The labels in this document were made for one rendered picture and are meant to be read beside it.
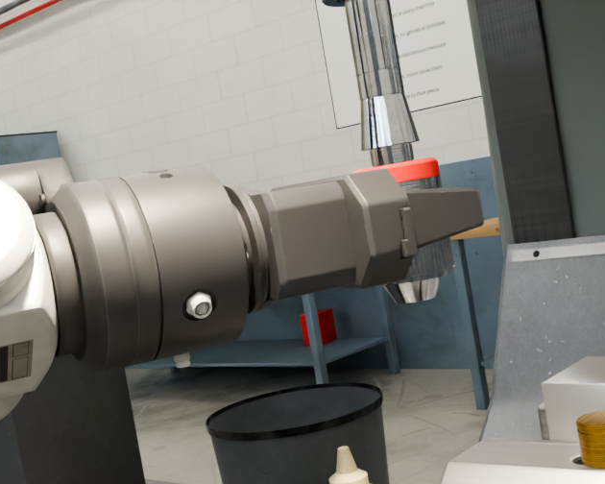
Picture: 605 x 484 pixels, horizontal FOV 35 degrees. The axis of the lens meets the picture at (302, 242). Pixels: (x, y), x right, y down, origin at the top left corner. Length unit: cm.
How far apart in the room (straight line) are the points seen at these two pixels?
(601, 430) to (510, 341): 48
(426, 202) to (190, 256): 13
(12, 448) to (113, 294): 34
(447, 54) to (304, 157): 125
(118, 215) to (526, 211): 54
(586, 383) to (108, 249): 22
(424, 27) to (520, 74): 470
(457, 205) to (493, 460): 13
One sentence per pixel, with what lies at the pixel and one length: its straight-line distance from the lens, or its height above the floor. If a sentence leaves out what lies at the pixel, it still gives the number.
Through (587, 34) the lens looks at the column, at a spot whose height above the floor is 127.
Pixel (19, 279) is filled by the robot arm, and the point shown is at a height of 117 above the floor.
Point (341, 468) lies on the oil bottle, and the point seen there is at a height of 104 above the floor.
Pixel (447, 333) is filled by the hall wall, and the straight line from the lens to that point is 570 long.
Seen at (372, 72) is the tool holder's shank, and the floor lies 124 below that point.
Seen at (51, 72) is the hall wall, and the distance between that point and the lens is 825.
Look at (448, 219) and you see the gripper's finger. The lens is 49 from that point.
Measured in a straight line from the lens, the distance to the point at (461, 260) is 459.
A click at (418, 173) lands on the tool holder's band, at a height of 118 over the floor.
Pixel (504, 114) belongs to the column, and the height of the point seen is 122.
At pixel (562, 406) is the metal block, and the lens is 46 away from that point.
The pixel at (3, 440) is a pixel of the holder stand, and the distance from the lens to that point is 74.
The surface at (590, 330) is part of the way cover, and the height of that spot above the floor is 103.
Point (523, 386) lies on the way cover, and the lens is 86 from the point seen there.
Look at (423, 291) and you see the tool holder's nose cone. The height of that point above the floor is 112.
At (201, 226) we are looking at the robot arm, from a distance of 42.
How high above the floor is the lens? 118
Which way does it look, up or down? 3 degrees down
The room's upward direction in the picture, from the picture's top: 10 degrees counter-clockwise
